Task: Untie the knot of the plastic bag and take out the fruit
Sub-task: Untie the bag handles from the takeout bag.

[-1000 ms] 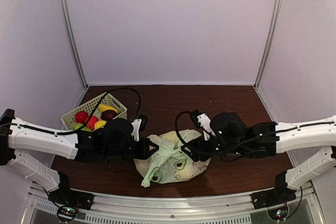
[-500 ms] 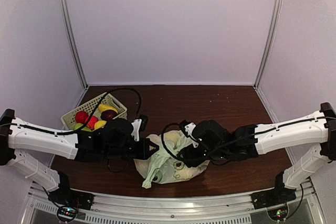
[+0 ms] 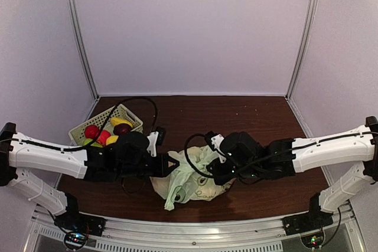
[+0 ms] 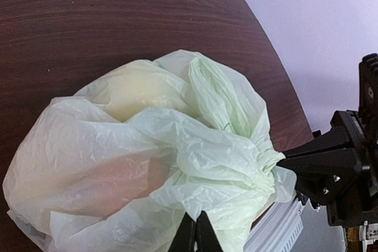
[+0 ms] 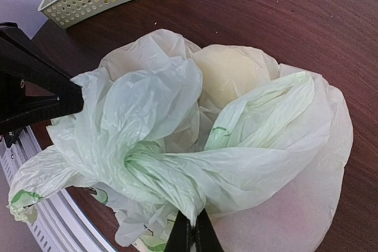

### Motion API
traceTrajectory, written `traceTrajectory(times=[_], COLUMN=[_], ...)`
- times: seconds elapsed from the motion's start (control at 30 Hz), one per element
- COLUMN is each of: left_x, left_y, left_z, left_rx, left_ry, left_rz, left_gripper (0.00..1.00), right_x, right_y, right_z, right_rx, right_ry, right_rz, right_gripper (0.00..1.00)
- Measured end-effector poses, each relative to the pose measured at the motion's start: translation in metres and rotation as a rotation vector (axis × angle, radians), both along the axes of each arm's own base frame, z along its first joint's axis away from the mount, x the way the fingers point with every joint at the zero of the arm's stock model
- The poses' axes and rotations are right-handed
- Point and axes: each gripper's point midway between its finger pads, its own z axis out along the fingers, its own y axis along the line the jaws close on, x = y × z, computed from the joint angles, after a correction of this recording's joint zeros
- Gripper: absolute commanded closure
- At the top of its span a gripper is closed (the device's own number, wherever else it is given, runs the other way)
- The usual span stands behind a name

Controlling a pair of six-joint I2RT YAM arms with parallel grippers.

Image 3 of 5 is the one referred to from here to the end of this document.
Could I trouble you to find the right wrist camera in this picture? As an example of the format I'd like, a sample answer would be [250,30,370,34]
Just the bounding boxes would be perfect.
[205,131,227,163]

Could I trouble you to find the yellow banana in basket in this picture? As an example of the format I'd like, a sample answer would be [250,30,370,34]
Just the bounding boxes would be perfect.
[110,117,133,129]

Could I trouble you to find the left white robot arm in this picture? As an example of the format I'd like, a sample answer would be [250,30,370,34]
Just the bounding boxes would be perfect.
[1,122,180,231]

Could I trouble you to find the yellow lemon in basket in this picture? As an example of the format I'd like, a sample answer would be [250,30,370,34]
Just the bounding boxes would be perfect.
[106,135,119,146]

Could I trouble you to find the green pear in basket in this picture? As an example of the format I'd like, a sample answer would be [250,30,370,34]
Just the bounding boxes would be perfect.
[83,138,103,148]

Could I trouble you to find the right aluminium corner post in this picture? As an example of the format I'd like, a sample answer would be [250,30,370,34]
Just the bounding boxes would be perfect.
[285,0,319,101]

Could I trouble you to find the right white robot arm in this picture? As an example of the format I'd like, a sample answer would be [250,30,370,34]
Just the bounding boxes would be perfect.
[205,116,377,230]

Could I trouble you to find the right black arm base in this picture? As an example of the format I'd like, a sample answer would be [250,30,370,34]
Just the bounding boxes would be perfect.
[282,193,333,235]

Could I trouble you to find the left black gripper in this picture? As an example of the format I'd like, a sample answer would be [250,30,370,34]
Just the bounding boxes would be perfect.
[117,152,179,178]

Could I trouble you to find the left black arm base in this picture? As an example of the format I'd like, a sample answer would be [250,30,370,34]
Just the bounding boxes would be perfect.
[54,193,106,237]

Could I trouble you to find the red apple in basket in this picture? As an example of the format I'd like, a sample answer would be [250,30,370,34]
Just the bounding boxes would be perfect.
[84,125,100,139]

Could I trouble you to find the beige perforated plastic basket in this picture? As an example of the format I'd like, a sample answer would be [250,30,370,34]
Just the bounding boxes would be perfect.
[69,103,145,148]

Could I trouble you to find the pale green plastic bag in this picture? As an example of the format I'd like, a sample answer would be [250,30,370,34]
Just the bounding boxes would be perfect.
[150,151,234,211]

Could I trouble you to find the dark red fruit in basket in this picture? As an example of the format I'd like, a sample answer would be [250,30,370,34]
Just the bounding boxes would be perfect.
[113,123,132,136]

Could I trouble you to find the left aluminium corner post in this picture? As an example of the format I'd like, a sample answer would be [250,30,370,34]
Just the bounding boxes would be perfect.
[67,0,100,100]

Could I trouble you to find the aluminium corner post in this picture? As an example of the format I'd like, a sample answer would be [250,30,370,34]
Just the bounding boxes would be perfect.
[67,0,100,100]
[285,0,319,101]

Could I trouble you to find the aluminium front rail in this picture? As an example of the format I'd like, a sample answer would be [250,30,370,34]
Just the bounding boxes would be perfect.
[21,203,367,251]

